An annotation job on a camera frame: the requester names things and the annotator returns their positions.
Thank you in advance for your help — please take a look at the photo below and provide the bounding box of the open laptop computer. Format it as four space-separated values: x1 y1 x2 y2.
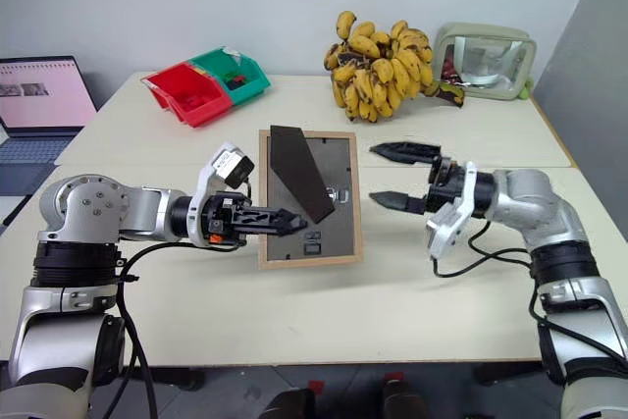
0 56 99 194

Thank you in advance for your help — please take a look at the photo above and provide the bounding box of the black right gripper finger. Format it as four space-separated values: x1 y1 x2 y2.
368 140 442 166
368 190 429 215

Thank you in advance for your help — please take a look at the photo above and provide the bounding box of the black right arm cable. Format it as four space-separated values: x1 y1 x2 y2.
430 219 628 386

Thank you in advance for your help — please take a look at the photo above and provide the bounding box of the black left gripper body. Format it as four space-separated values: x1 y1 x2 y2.
204 192 252 246

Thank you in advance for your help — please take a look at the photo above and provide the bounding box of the yellow banana bunch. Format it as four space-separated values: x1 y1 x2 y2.
323 10 466 124

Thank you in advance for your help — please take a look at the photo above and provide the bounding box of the green plastic storage bin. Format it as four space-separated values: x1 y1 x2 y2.
188 46 273 107

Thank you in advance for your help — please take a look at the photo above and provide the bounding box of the black table foot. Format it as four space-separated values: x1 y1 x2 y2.
149 366 206 391

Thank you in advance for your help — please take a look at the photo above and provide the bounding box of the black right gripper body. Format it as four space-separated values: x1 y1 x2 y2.
425 156 467 217

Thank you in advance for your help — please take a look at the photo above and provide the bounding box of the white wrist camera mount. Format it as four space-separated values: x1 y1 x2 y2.
188 141 257 248
424 160 480 262

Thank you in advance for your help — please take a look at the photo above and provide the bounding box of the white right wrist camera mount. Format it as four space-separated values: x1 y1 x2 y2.
424 160 480 262

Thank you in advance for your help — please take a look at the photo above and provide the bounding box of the wooden picture frame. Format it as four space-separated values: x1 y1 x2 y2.
256 125 365 272

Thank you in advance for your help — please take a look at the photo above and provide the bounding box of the dark rounded shape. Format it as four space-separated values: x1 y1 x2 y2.
266 388 318 419
381 378 429 419

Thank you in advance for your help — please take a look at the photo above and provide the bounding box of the clear plastic container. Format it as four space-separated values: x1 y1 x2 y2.
433 22 539 103

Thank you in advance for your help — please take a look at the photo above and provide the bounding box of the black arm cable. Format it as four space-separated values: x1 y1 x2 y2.
430 219 628 386
115 239 249 419

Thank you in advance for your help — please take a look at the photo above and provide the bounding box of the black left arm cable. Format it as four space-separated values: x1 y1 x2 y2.
115 239 249 419

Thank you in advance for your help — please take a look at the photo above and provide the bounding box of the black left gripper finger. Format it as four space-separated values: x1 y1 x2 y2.
233 206 308 231
234 226 301 239

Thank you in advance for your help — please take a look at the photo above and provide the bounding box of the grey partition panel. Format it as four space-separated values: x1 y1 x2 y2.
532 0 628 243

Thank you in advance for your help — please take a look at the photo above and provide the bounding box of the red plastic storage bin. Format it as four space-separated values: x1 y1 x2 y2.
140 62 233 130

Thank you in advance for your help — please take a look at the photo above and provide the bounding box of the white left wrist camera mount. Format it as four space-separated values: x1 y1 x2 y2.
188 141 257 248

